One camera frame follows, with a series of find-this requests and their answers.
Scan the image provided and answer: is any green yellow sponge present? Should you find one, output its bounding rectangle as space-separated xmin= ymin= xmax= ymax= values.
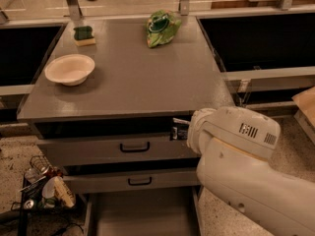
xmin=74 ymin=26 xmax=95 ymax=46

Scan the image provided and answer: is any white cup in rack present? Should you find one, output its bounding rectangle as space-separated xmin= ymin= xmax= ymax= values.
xmin=41 ymin=177 xmax=56 ymax=199

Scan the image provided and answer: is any green chip bag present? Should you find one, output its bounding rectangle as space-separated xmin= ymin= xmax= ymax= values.
xmin=146 ymin=10 xmax=182 ymax=48

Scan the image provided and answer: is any grey bottom drawer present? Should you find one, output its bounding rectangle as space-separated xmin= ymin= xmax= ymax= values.
xmin=84 ymin=187 xmax=202 ymax=236

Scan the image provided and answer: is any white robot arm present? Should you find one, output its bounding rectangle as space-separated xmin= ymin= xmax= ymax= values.
xmin=187 ymin=106 xmax=315 ymax=236

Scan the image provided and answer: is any dark rxbar blueberry packet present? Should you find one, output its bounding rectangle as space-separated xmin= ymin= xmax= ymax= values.
xmin=170 ymin=118 xmax=190 ymax=140

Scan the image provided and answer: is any grey drawer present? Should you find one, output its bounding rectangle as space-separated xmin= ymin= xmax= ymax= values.
xmin=37 ymin=133 xmax=197 ymax=166
xmin=84 ymin=187 xmax=202 ymax=236
xmin=64 ymin=168 xmax=199 ymax=194

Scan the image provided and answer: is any brown cardboard box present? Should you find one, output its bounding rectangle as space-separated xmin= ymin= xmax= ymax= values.
xmin=292 ymin=87 xmax=315 ymax=127

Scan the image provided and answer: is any grey drawer cabinet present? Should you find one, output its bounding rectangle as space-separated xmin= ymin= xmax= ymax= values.
xmin=17 ymin=16 xmax=237 ymax=195

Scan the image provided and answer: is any white paper bowl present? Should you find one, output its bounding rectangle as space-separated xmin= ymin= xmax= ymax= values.
xmin=44 ymin=54 xmax=95 ymax=87

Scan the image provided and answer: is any cream box in rack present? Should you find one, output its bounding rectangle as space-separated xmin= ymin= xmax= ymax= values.
xmin=54 ymin=176 xmax=76 ymax=207

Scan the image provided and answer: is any grey top drawer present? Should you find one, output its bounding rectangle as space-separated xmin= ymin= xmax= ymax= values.
xmin=37 ymin=133 xmax=197 ymax=166

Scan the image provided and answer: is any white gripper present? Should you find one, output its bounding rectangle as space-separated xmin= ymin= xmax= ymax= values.
xmin=187 ymin=108 xmax=216 ymax=154

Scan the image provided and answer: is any grey middle drawer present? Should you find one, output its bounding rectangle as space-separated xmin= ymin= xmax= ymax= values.
xmin=64 ymin=168 xmax=199 ymax=194

